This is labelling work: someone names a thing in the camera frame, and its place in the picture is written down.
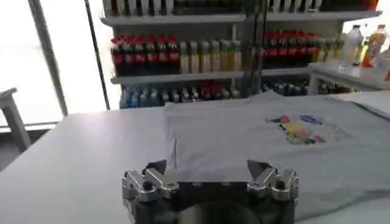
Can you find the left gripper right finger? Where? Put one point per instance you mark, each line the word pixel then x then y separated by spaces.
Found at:
pixel 271 184

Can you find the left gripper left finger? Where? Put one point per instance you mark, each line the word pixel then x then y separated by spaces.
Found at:
pixel 151 184

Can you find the grey shirt with colourful print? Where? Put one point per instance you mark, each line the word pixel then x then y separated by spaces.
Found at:
pixel 243 143

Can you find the small white side table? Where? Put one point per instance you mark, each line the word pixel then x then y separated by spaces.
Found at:
pixel 335 76

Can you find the shelf rack with bottles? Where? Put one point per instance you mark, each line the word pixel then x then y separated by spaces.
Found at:
pixel 189 58

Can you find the thin dark pole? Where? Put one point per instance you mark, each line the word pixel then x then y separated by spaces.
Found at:
pixel 97 58

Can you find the clear plastic water bottle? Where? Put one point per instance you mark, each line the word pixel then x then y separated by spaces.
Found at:
pixel 352 45

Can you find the grey window pillar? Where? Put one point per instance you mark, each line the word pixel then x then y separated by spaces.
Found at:
pixel 48 58

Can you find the orange juice bottle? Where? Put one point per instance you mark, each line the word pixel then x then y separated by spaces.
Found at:
pixel 374 45

